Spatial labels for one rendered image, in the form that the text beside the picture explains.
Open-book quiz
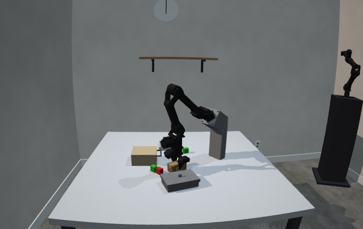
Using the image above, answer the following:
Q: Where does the green block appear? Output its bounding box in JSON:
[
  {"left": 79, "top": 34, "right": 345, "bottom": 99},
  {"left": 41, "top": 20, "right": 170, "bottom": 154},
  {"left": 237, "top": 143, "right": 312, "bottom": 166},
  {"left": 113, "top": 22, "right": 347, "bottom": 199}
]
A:
[
  {"left": 150, "top": 164, "right": 157, "bottom": 173},
  {"left": 182, "top": 147, "right": 189, "bottom": 154}
]

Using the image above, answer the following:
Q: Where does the red block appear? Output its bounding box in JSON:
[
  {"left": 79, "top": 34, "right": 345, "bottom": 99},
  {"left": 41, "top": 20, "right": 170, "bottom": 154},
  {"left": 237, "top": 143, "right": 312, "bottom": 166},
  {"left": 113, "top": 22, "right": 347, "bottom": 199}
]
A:
[{"left": 156, "top": 167, "right": 163, "bottom": 175}]

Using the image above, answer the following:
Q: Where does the brown cardboard box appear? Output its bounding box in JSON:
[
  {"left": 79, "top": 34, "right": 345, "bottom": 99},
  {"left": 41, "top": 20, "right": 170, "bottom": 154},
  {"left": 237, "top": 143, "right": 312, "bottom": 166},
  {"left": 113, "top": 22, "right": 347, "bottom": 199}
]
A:
[{"left": 167, "top": 160, "right": 186, "bottom": 172}]

